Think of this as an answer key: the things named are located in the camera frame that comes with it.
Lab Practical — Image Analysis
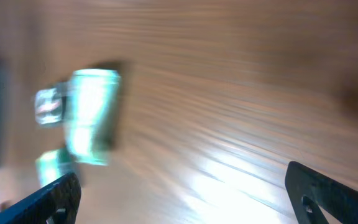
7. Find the teal candy pouch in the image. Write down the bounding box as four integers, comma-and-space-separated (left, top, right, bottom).
65, 68, 121, 166

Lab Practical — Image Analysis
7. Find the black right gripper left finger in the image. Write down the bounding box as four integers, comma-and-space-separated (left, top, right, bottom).
0, 172, 81, 224

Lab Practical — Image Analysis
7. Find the green white tissue pack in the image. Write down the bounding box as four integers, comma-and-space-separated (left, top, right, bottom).
35, 147, 78, 187

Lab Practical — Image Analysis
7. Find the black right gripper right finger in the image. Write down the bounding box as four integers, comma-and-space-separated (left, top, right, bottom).
285, 161, 358, 224

